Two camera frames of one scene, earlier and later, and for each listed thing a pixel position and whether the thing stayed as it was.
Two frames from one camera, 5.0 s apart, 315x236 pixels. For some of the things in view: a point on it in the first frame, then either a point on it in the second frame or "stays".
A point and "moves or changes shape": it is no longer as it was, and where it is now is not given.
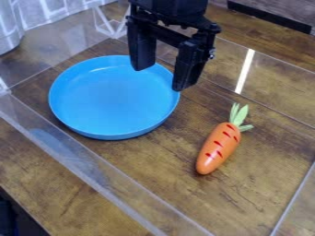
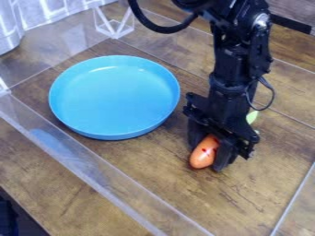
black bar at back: x=268 y=17 stays
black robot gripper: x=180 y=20 → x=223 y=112
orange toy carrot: x=222 y=140 moves or changes shape
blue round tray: x=104 y=100 stays
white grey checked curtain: x=21 y=14 stays
